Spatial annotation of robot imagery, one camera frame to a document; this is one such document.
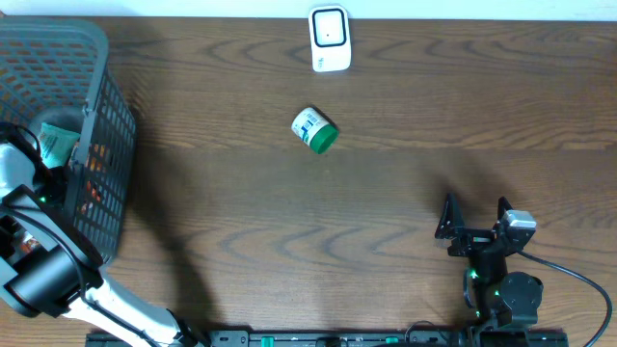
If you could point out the grey plastic mesh basket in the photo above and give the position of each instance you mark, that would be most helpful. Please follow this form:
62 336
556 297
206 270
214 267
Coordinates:
62 64

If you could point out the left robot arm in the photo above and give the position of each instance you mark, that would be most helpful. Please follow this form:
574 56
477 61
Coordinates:
48 266

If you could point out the red Topps candy bar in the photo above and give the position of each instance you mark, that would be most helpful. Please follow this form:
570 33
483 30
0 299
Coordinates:
28 243

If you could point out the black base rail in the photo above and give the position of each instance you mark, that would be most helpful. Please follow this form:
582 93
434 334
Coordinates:
417 337

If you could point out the green lidded white jar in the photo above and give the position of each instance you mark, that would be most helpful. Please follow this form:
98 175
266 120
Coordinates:
314 130

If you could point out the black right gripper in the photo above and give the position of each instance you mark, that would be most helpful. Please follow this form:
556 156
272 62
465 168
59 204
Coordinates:
472 238

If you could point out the orange Kleenex tissue pack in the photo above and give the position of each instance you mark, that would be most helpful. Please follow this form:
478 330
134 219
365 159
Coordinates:
96 158

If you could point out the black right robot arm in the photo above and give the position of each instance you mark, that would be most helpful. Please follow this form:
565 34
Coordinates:
502 299

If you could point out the teal wet wipes packet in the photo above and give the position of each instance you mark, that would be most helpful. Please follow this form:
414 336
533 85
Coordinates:
56 145

